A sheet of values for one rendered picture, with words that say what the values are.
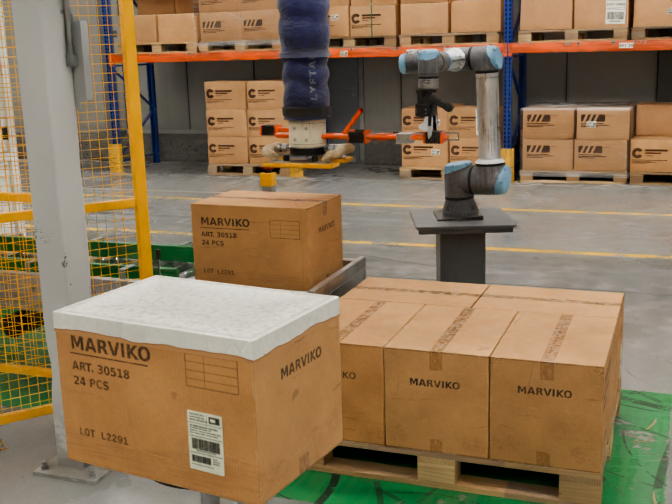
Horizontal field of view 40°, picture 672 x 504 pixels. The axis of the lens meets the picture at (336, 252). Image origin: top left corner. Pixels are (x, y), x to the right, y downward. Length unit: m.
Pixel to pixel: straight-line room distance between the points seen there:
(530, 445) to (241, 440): 1.56
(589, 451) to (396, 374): 0.74
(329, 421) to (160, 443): 0.43
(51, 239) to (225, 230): 0.95
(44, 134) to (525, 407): 2.02
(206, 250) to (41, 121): 1.14
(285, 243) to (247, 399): 2.14
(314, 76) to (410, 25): 7.31
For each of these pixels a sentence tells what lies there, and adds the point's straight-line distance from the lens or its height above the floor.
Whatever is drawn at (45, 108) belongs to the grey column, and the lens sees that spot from 3.62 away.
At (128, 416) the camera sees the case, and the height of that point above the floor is 0.78.
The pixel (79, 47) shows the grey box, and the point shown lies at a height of 1.67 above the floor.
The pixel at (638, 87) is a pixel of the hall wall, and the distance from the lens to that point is 12.34.
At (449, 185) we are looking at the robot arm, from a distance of 4.82.
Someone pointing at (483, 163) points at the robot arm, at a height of 1.05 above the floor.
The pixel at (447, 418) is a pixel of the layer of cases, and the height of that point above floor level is 0.29.
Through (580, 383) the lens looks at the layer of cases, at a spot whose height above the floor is 0.47.
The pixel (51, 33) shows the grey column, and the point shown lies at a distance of 3.64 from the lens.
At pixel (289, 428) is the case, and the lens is 2.26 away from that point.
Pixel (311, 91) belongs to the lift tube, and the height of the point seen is 1.45.
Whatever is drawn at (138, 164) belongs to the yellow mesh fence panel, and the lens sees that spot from 4.20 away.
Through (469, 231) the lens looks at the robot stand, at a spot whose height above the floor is 0.72.
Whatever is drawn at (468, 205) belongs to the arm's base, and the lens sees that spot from 4.83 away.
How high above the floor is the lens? 1.65
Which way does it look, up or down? 13 degrees down
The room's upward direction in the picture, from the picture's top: 2 degrees counter-clockwise
